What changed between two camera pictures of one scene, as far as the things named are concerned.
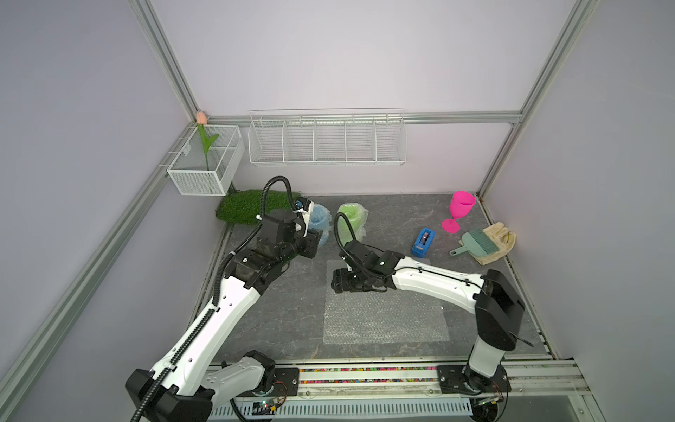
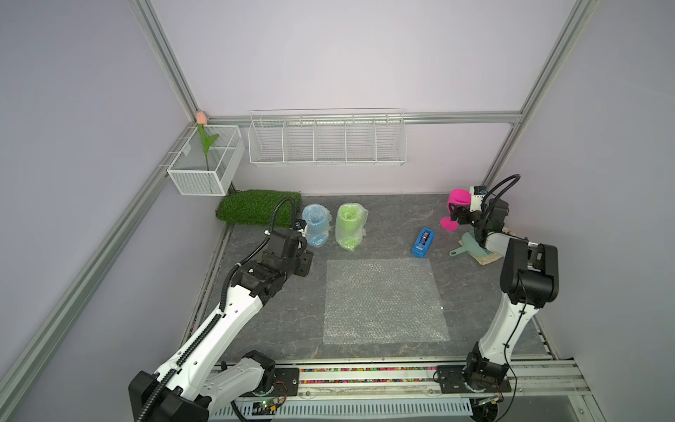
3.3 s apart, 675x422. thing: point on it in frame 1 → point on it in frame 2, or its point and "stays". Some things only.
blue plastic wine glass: x=321 y=219 stays
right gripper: x=337 y=281 → x=456 y=213
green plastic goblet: x=357 y=214 stays
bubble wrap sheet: x=321 y=220 stays
